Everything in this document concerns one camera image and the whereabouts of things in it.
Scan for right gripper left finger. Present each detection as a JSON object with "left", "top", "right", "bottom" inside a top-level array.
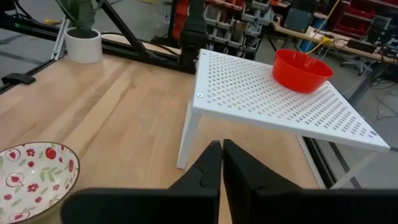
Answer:
[{"left": 60, "top": 139, "right": 223, "bottom": 224}]

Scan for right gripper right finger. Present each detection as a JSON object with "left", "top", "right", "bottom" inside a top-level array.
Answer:
[{"left": 223, "top": 139, "right": 398, "bottom": 224}]

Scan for red plastic bowl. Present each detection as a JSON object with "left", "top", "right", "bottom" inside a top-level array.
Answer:
[{"left": 272, "top": 49, "right": 334, "bottom": 95}]

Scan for white floral ceramic bowl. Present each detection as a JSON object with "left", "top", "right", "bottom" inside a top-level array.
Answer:
[{"left": 0, "top": 141, "right": 81, "bottom": 224}]

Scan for white perforated metal shelf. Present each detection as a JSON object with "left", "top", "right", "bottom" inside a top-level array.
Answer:
[{"left": 176, "top": 49, "right": 391, "bottom": 190}]

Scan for long wooden workbench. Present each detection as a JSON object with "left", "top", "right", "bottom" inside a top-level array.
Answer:
[{"left": 273, "top": 21, "right": 398, "bottom": 65}]

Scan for grey storage bin rack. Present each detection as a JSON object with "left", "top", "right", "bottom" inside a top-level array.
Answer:
[{"left": 203, "top": 0, "right": 276, "bottom": 62}]

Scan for potted plant in white pot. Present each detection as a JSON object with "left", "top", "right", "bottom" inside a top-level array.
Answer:
[{"left": 55, "top": 0, "right": 104, "bottom": 65}]

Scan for black table clamp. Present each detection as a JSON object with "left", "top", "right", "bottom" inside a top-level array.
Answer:
[{"left": 1, "top": 72, "right": 37, "bottom": 86}]

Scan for red storage bins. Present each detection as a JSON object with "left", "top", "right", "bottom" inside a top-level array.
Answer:
[{"left": 329, "top": 0, "right": 398, "bottom": 38}]

